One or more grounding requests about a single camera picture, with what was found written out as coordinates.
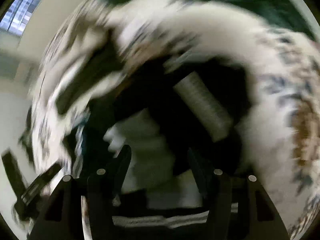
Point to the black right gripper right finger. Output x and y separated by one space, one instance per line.
237 203

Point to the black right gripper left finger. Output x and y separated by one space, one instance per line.
82 205

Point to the black grey striped sweater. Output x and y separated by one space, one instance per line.
196 110

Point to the floral bed blanket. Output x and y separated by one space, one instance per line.
280 133

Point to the black folded garment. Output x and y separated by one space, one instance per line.
102 61

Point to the window with metal grille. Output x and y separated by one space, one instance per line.
18 15

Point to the beige folded garment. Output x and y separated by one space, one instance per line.
84 43

